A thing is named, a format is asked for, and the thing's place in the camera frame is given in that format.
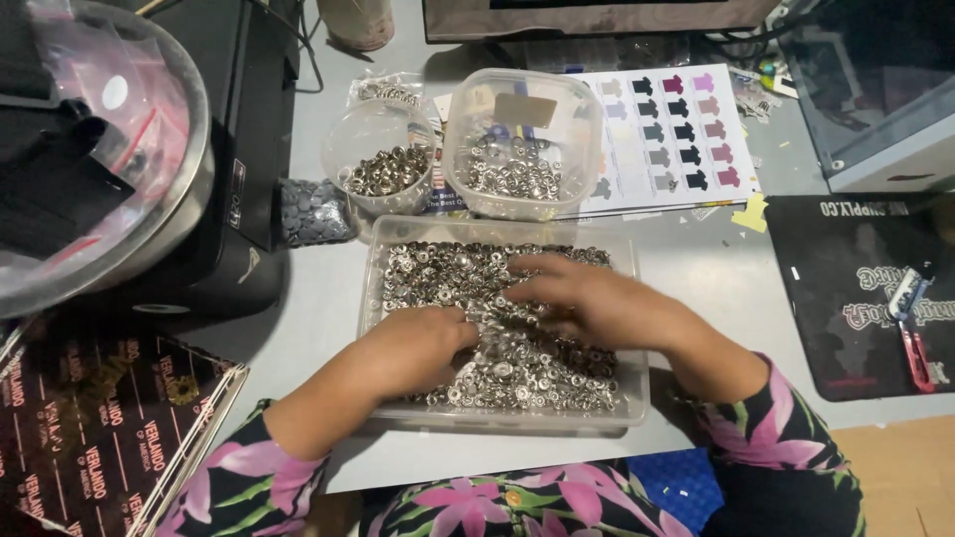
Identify black printed mouse pad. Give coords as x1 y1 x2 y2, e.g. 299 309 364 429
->
764 192 955 404

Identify person's left hand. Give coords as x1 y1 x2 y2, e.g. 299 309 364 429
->
364 304 482 401

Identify clear rectangular plastic tray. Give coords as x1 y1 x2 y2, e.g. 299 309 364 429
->
357 215 652 432

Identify gold snap buttons pile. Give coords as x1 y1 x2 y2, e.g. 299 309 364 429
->
342 145 432 198

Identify steel bowl with bags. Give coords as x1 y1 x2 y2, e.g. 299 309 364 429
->
0 0 217 320

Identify heap of silver snap buttons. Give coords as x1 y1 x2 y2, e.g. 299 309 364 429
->
382 240 620 413

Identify beige cylindrical cup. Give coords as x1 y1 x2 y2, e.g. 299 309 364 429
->
316 0 396 52

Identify clear round plastic container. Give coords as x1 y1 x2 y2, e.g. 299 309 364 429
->
322 98 440 217

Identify stack of black printed sheets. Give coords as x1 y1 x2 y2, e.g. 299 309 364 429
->
0 317 251 537

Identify clear square plastic container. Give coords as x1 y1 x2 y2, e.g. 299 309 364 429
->
442 69 604 223

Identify blue patterned cloth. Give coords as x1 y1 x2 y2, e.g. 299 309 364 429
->
627 447 725 534

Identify silver eyelets pile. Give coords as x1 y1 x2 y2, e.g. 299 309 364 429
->
461 134 564 202

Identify shirt colour chart sheet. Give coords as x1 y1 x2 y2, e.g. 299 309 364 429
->
556 63 762 221

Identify red thread snips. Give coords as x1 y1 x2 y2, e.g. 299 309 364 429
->
886 268 937 395

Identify grey glass-top machine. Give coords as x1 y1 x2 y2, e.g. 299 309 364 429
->
776 0 955 195

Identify bag of grey buttons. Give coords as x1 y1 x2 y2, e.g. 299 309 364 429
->
279 178 358 249

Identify black printer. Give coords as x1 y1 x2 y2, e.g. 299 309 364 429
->
127 0 303 318

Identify floral shirt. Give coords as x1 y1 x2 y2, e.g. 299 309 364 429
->
153 354 866 537

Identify bag of silver rings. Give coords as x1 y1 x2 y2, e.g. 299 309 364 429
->
347 71 426 109

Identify yellow paper scrap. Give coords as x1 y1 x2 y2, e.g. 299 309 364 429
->
731 192 769 234

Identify person's right hand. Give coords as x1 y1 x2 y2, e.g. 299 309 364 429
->
501 252 691 352

